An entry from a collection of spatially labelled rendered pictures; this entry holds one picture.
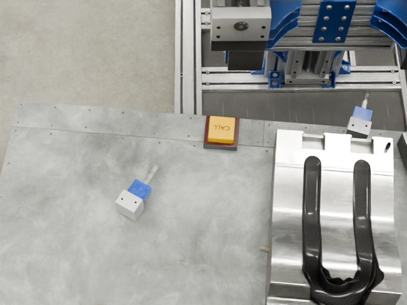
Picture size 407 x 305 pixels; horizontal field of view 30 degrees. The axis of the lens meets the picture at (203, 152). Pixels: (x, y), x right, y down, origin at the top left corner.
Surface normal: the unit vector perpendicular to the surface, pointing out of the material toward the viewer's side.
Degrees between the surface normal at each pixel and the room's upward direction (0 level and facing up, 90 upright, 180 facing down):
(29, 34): 0
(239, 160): 0
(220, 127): 0
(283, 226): 25
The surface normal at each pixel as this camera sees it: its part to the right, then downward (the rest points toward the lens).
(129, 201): 0.00, -0.45
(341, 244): 0.04, -0.81
